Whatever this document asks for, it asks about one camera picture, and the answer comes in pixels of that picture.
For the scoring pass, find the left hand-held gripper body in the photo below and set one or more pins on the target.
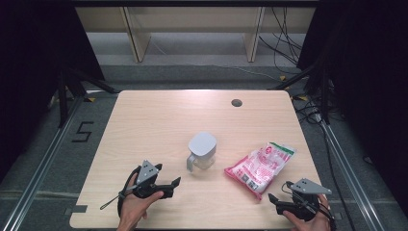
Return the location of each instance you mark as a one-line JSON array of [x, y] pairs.
[[146, 173]]

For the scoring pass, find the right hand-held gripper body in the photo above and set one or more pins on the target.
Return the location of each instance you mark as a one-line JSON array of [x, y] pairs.
[[308, 189]]

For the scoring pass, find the pink and white bag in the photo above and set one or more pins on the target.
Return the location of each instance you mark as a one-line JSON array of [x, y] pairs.
[[261, 166]]

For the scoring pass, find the clear jar with grey lid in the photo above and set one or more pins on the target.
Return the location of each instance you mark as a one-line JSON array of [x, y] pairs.
[[202, 147]]

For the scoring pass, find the person's right hand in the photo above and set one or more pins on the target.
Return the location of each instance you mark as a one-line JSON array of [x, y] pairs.
[[316, 224]]

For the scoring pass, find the person's left hand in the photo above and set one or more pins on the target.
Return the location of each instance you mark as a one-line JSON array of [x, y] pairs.
[[133, 208]]

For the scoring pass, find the yellow tape piece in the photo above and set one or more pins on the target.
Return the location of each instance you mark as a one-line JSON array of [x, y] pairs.
[[302, 97], [91, 99], [282, 78]]

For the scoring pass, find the black metal stand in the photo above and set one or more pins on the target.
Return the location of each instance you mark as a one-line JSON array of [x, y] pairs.
[[63, 96], [325, 96]]

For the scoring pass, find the black curtain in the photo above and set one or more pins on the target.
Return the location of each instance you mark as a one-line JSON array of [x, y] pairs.
[[369, 80], [32, 64]]

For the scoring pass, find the beige wooden shelf unit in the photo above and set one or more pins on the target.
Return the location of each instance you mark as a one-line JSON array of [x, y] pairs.
[[138, 38]]

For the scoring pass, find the black table edge bracket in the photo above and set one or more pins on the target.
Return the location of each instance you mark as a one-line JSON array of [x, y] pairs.
[[78, 209], [336, 215]]

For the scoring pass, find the metal floor rail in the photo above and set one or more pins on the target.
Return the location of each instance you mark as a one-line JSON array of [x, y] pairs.
[[349, 173], [38, 173]]

